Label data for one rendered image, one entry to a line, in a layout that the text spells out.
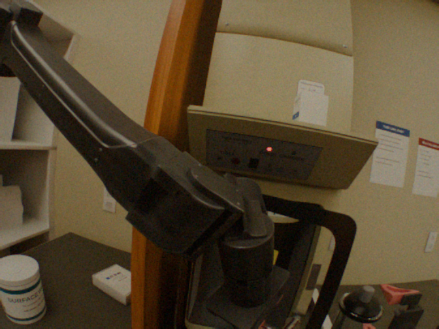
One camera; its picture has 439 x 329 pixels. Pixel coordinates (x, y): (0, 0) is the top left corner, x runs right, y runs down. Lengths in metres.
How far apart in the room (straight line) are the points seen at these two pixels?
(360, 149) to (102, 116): 0.37
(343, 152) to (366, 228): 0.74
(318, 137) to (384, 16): 1.10
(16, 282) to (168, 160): 0.54
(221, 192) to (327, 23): 0.49
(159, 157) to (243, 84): 0.32
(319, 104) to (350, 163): 0.12
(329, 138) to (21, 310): 0.78
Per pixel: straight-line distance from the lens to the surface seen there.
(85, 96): 0.23
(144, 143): 0.19
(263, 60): 0.49
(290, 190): 0.46
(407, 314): 0.43
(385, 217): 1.14
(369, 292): 0.54
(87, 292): 0.82
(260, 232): 0.20
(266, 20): 0.54
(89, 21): 1.40
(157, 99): 0.39
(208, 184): 0.18
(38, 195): 1.42
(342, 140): 0.37
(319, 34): 0.55
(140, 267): 0.45
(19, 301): 0.67
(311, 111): 0.39
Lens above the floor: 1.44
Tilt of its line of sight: 3 degrees down
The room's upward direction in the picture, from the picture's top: 9 degrees clockwise
